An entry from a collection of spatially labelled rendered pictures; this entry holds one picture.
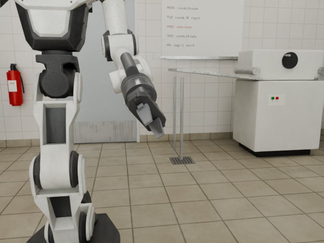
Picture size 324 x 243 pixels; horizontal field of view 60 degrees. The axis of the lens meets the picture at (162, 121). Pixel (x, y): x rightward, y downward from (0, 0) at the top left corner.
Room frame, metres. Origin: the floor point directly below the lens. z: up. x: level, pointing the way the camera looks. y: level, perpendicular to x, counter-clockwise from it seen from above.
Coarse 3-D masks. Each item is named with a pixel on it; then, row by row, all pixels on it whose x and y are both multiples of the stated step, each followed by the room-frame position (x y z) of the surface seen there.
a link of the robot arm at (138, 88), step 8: (128, 80) 0.76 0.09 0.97; (136, 80) 0.74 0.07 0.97; (144, 80) 0.75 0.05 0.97; (128, 88) 0.73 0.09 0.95; (136, 88) 0.73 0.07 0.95; (144, 88) 0.71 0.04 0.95; (152, 88) 0.74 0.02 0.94; (128, 96) 0.70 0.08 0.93; (136, 96) 0.65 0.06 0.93; (144, 96) 0.65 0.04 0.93; (152, 96) 0.73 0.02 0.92; (128, 104) 0.66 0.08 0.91; (136, 104) 0.66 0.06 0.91; (144, 104) 0.66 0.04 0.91; (152, 104) 0.67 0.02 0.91; (136, 112) 0.67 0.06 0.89; (152, 112) 0.68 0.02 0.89; (160, 112) 0.69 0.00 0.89
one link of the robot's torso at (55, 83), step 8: (40, 56) 1.08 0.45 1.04; (48, 56) 1.08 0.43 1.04; (56, 56) 1.09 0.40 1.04; (64, 56) 1.09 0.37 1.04; (72, 56) 1.13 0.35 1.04; (48, 64) 1.08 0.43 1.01; (56, 64) 1.09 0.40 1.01; (64, 64) 1.10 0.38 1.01; (72, 64) 1.29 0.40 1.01; (48, 72) 1.08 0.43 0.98; (56, 72) 1.09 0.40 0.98; (48, 80) 1.08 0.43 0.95; (56, 80) 1.09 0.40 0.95; (64, 80) 1.09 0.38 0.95; (48, 88) 1.08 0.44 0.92; (56, 88) 1.09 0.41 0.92; (64, 88) 1.09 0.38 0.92; (56, 96) 1.09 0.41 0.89
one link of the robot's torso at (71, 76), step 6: (42, 72) 1.12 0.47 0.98; (66, 72) 1.12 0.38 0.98; (72, 72) 1.13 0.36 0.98; (72, 78) 1.12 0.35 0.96; (72, 84) 1.11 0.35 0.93; (42, 90) 1.10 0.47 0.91; (72, 90) 1.12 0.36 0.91; (48, 96) 1.12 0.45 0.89; (60, 96) 1.11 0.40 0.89; (66, 96) 1.12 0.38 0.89
